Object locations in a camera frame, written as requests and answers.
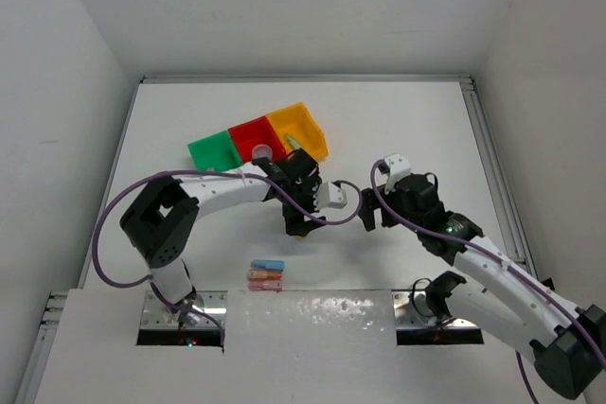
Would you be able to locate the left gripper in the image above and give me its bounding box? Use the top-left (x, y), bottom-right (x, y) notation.
top-left (282, 177), bottom-right (326, 235)

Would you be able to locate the green highlighter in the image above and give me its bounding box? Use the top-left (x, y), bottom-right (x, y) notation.
top-left (284, 134), bottom-right (304, 151)

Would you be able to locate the clear jar of clips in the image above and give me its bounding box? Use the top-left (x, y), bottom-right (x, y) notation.
top-left (251, 143), bottom-right (274, 160)

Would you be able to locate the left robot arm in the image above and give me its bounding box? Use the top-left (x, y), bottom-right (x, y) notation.
top-left (119, 150), bottom-right (326, 305)

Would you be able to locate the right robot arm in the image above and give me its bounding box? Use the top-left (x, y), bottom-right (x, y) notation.
top-left (360, 173), bottom-right (605, 400)

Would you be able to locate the yellow plastic bin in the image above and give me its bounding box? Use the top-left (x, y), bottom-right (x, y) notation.
top-left (266, 102), bottom-right (329, 161)

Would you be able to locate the red plastic bin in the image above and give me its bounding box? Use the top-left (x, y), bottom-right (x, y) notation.
top-left (227, 116), bottom-right (286, 163)

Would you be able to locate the green plastic bin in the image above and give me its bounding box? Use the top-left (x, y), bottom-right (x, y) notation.
top-left (187, 131), bottom-right (242, 171)

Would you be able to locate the blue highlighter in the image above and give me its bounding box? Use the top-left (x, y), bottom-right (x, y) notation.
top-left (250, 260), bottom-right (285, 272)

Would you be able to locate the orange highlighter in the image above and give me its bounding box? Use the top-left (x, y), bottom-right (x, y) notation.
top-left (247, 269), bottom-right (282, 281)

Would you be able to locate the pink highlighter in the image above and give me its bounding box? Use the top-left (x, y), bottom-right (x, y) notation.
top-left (248, 280), bottom-right (282, 291)

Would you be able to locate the white front board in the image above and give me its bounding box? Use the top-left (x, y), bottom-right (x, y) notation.
top-left (37, 289), bottom-right (559, 403)

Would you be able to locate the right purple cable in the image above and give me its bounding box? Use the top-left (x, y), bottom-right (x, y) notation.
top-left (369, 159), bottom-right (606, 404)

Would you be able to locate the purple cable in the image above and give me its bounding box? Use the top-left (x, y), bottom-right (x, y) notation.
top-left (369, 159), bottom-right (606, 404)
top-left (91, 169), bottom-right (365, 348)

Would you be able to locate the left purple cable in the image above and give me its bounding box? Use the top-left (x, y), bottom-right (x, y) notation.
top-left (91, 169), bottom-right (365, 348)

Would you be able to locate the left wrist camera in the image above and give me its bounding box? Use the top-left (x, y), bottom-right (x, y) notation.
top-left (313, 182), bottom-right (348, 211)

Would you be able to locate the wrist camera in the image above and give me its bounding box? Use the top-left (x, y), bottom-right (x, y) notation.
top-left (379, 153), bottom-right (412, 194)
top-left (313, 182), bottom-right (348, 211)

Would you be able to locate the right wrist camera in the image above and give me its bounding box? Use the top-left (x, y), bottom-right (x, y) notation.
top-left (379, 153), bottom-right (412, 194)

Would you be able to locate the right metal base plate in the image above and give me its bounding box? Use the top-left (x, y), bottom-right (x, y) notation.
top-left (392, 289), bottom-right (477, 331)

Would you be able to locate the metal base plate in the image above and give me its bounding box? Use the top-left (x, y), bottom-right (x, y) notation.
top-left (392, 289), bottom-right (477, 331)
top-left (140, 290), bottom-right (227, 330)

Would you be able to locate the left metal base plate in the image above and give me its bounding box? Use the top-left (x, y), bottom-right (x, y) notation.
top-left (140, 290), bottom-right (227, 330)

